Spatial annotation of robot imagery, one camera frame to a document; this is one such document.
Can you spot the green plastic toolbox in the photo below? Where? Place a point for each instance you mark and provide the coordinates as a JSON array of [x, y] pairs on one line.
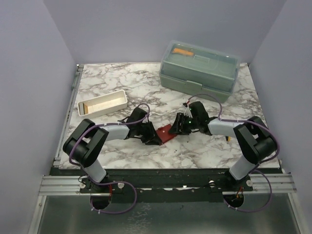
[[207, 72]]

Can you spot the red leather card holder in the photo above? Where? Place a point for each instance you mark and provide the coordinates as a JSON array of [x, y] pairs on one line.
[[164, 135]]

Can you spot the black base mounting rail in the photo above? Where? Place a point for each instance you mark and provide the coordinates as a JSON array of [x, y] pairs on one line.
[[155, 185]]

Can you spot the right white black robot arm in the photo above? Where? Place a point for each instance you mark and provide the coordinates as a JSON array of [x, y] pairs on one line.
[[255, 140]]

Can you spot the orange handled tool in toolbox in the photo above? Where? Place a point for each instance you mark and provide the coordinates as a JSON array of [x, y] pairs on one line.
[[182, 52]]

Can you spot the stack of cards in tray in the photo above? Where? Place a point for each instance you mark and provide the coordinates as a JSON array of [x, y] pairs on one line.
[[85, 109]]

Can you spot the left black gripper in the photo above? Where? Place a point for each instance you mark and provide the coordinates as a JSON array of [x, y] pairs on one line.
[[152, 137]]

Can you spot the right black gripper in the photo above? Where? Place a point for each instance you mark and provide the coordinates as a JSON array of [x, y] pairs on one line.
[[177, 129]]

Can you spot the white rectangular plastic tray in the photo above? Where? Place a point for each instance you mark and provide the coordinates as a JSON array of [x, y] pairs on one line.
[[104, 104]]

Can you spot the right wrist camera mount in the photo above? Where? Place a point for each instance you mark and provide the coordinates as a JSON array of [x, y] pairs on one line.
[[187, 111]]

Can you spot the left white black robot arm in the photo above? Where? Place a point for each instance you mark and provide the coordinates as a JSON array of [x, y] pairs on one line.
[[85, 143]]

